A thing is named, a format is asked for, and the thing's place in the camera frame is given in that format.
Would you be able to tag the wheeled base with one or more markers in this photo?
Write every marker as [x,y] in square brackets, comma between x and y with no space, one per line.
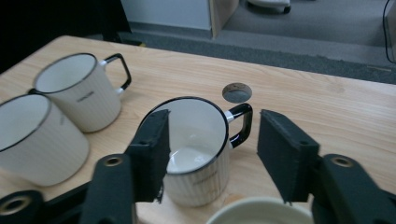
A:
[269,3]

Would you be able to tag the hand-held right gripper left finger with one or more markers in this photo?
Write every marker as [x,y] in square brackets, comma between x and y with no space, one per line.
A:
[151,161]

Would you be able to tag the white panel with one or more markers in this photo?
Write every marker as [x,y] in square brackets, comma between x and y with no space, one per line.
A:
[168,12]

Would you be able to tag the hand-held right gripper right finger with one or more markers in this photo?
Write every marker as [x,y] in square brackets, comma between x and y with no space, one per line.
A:
[286,158]

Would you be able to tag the white enamel mug black rim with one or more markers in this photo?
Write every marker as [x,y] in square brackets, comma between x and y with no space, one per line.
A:
[90,102]
[199,186]
[40,155]

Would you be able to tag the cream ceramic bowl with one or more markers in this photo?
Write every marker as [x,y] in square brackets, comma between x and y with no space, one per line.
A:
[261,213]

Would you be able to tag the black curtain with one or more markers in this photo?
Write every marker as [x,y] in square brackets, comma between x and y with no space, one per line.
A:
[46,21]

